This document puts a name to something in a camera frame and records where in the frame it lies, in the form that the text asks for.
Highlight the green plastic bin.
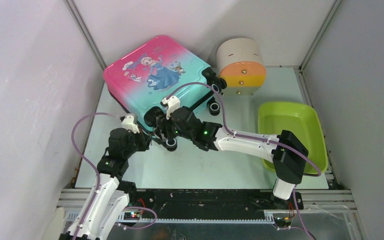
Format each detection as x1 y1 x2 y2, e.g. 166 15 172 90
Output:
257 101 329 176

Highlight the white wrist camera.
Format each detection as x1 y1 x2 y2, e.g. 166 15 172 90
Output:
120 113 140 134
161 95 181 120

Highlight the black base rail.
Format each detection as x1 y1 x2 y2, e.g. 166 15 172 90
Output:
128 189 304 221

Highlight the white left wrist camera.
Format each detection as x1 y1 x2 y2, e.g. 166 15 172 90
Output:
120 113 140 134

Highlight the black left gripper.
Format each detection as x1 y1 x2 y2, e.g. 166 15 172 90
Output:
123 126 153 159

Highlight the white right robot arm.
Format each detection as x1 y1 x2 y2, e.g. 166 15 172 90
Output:
154 107 309 209

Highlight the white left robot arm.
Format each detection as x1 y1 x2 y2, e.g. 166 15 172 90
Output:
59 127 152 240

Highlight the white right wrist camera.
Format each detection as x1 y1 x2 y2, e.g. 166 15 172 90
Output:
161 95 181 120

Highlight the beige orange round storage box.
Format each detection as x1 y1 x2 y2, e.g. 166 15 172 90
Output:
216 37 267 96

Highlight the pink and teal kids suitcase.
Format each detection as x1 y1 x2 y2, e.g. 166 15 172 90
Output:
103 35 227 151

